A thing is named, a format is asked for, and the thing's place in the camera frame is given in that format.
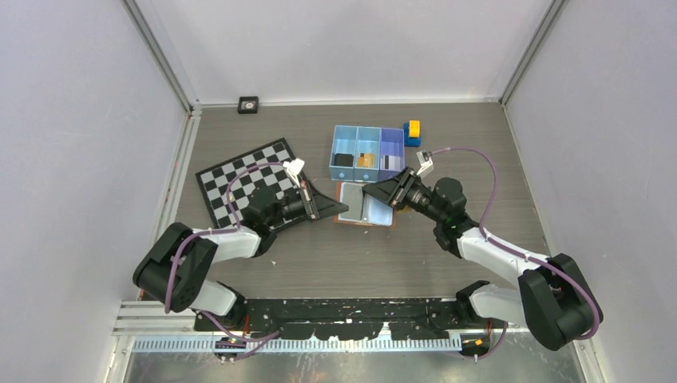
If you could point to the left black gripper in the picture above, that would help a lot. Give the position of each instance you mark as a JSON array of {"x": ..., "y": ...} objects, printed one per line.
[{"x": 319, "y": 205}]

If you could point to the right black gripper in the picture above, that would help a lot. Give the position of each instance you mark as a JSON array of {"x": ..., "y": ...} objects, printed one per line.
[{"x": 393, "y": 190}]

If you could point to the brown leather card holder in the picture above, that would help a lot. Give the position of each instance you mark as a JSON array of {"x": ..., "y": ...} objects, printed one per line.
[{"x": 375, "y": 213}]

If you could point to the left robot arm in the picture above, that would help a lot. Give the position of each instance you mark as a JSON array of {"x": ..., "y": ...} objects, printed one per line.
[{"x": 175, "y": 270}]

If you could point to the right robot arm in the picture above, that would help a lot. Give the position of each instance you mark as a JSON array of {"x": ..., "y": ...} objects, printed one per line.
[{"x": 549, "y": 295}]

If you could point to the silver black card in bin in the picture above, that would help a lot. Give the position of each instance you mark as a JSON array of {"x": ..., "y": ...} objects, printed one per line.
[{"x": 393, "y": 163}]

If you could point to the grey card in holder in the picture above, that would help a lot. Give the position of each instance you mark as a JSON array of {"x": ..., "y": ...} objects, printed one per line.
[{"x": 351, "y": 194}]

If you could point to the orange card in bin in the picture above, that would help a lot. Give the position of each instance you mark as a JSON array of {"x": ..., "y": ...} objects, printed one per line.
[{"x": 366, "y": 160}]

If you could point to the purple right bin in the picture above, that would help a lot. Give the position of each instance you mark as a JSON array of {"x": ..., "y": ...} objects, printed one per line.
[{"x": 391, "y": 144}]

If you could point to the light blue middle bin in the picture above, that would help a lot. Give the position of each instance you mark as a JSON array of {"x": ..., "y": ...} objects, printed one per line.
[{"x": 367, "y": 141}]

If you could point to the light blue bin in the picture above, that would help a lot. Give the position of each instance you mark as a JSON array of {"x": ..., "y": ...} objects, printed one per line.
[
  {"x": 367, "y": 141},
  {"x": 343, "y": 141}
]

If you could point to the blue yellow toy block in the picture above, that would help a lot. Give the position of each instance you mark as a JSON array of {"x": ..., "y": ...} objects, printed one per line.
[{"x": 412, "y": 133}]

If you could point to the light blue left bin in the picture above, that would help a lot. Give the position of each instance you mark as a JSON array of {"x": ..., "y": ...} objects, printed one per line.
[{"x": 343, "y": 141}]

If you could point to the black white chessboard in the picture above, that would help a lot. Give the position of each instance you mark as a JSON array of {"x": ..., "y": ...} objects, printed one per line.
[{"x": 226, "y": 186}]

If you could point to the small black square box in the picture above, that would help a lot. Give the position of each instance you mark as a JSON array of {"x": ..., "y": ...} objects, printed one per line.
[{"x": 248, "y": 105}]

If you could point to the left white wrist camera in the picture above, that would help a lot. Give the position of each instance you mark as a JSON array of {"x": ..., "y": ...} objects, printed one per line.
[{"x": 293, "y": 169}]

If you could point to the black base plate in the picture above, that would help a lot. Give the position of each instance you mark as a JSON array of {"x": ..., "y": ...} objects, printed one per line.
[{"x": 348, "y": 319}]

